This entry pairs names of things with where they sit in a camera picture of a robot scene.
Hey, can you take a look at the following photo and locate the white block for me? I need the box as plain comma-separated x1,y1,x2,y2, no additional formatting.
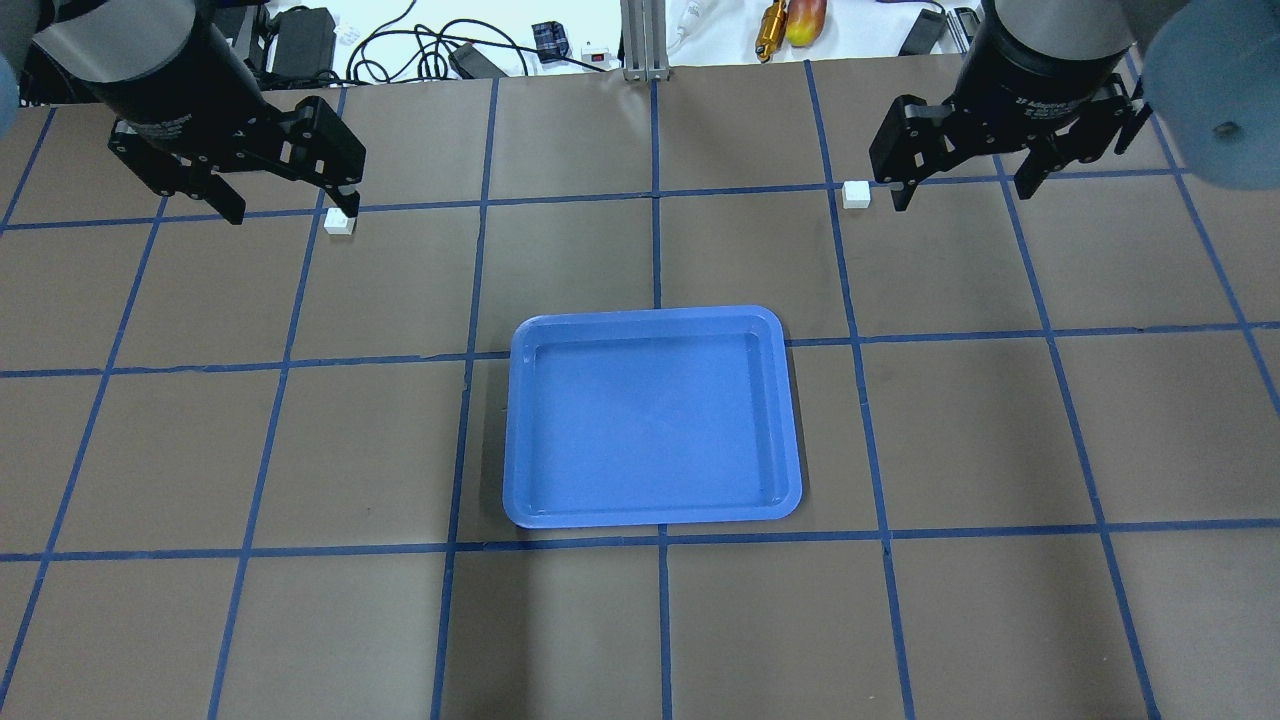
840,179,873,211
323,208,358,237

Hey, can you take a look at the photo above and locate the black power adapter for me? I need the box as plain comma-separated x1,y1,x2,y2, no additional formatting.
269,6,337,78

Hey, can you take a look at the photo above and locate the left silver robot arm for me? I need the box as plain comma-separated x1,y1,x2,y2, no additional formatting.
3,1,366,225

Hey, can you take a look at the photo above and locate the blue plastic tray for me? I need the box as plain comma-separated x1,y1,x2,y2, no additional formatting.
502,305,804,529

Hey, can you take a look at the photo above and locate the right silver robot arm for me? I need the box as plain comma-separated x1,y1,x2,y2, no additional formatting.
869,1,1279,211

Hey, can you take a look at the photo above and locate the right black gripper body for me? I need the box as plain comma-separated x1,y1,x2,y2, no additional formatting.
945,1,1132,151

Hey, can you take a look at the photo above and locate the yellow red mango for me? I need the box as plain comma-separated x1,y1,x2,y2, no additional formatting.
785,0,828,47

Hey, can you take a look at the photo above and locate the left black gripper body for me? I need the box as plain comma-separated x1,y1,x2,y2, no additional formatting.
33,1,279,177

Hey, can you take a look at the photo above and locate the aluminium frame post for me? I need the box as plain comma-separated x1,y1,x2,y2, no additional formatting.
618,0,671,83

